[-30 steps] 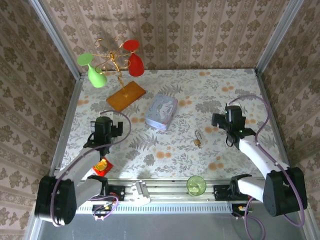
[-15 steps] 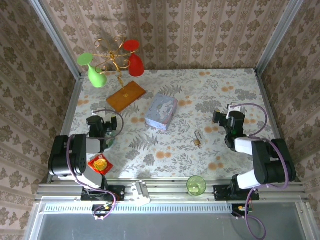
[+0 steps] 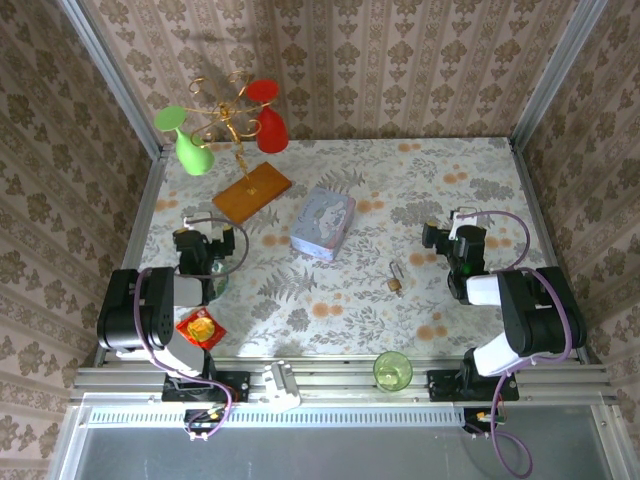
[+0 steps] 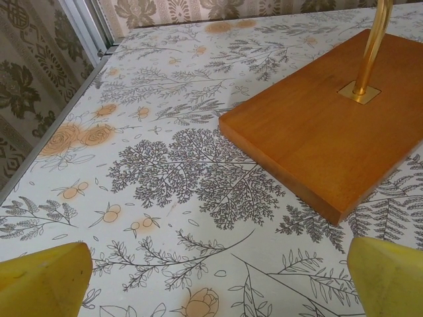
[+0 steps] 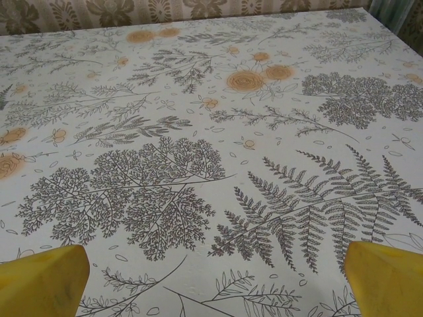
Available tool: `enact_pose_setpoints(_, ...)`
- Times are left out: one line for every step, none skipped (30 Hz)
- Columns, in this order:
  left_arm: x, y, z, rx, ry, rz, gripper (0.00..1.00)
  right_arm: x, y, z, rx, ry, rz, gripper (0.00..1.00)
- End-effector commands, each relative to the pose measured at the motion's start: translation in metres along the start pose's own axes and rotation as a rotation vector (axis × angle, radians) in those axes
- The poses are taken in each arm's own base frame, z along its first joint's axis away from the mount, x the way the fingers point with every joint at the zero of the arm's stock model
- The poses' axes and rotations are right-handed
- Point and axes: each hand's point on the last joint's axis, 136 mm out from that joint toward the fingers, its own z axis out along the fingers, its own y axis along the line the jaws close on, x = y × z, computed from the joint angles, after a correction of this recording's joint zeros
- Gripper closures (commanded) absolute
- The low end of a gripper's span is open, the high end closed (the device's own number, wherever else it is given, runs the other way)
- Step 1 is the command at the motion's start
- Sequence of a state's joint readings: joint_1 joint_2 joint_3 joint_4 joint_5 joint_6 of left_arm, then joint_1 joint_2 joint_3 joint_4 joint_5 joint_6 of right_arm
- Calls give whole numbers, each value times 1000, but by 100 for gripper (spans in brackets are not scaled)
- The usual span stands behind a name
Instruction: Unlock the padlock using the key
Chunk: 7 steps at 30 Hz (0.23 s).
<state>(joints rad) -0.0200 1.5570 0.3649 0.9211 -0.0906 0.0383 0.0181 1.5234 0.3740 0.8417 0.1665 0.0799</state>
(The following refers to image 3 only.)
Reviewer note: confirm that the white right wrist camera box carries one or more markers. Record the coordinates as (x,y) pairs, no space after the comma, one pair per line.
(459,222)

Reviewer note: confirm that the aluminium frame rail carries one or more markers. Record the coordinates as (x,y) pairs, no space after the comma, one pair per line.
(340,377)

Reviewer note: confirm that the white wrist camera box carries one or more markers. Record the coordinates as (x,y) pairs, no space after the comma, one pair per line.
(199,225)
(459,222)

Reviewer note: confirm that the green wine glass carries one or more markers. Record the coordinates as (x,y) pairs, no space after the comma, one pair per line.
(192,155)

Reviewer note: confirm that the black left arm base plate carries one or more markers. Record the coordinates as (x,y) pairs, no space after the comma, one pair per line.
(235,387)

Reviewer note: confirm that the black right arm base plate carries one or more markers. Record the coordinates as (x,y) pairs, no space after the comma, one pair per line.
(442,385)

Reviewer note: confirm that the red snack packet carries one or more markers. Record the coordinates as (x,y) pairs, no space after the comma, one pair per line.
(201,328)

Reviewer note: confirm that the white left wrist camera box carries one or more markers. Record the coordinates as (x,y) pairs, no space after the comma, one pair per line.
(199,225)

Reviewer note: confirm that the aluminium frame post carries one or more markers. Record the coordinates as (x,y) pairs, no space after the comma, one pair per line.
(555,80)
(115,85)

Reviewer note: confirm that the blue cartoon tin box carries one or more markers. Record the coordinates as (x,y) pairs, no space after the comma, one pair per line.
(324,225)

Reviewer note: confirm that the green glass tumbler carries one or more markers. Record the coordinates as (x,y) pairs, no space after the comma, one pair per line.
(393,372)

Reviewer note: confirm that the clear glass cup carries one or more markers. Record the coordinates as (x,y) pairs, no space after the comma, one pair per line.
(221,285)

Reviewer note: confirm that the red wine glass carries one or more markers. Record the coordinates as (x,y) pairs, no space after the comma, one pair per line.
(271,132)

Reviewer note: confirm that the black connector board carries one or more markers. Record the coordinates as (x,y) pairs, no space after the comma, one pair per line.
(200,419)
(480,419)

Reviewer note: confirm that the floral tablecloth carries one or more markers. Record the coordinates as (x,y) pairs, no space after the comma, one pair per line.
(350,320)

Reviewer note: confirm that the white plastic bracket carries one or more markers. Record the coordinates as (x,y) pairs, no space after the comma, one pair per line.
(282,387)

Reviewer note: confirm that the small brass padlock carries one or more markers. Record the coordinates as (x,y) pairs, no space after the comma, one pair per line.
(394,284)

